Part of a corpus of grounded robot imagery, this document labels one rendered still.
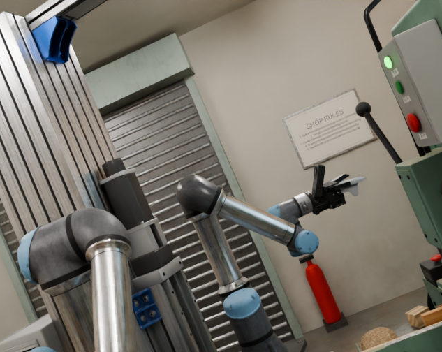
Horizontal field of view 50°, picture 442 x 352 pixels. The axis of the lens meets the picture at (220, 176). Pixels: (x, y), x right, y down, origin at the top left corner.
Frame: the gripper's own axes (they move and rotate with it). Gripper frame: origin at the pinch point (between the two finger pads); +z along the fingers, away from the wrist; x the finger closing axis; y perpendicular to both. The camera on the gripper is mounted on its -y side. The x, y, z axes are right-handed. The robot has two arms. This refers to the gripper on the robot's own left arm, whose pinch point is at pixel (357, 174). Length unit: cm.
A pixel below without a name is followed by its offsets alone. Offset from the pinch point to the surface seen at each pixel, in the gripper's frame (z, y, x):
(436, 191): -24, -14, 93
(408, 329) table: -24, 26, 58
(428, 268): -13, 15, 57
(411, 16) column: -19, -40, 94
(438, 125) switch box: -26, -25, 102
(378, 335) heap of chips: -32, 22, 62
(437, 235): -26, -7, 92
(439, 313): -20, 20, 68
